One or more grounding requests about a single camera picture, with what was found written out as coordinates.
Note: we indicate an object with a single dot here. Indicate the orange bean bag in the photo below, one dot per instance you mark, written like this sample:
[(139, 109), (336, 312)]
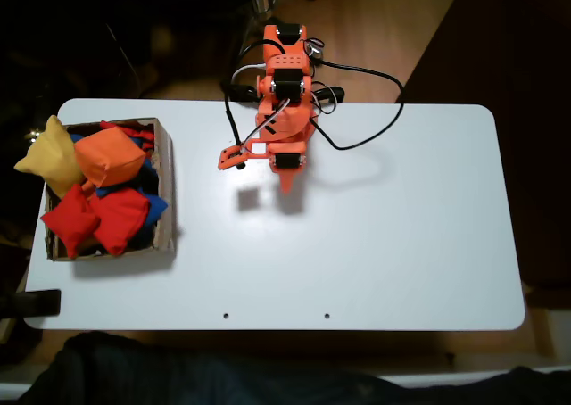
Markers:
[(109, 155)]

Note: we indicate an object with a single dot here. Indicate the cardboard box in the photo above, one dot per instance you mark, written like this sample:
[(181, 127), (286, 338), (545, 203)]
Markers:
[(165, 209)]

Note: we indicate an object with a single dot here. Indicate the small blue bean bag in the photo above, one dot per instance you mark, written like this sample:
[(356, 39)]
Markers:
[(156, 206)]

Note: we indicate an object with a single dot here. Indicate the large blue bean bag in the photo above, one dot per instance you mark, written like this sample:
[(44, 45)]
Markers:
[(151, 179)]

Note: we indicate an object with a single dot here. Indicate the red bean bag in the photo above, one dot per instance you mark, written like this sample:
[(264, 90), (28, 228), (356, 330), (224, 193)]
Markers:
[(118, 220), (134, 130), (71, 222)]

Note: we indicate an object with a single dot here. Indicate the yellow bean bag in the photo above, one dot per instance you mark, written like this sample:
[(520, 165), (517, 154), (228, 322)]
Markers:
[(49, 159)]

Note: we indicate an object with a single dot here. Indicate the orange camera mount with camera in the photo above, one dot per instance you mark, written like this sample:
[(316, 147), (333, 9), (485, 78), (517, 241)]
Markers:
[(229, 157)]

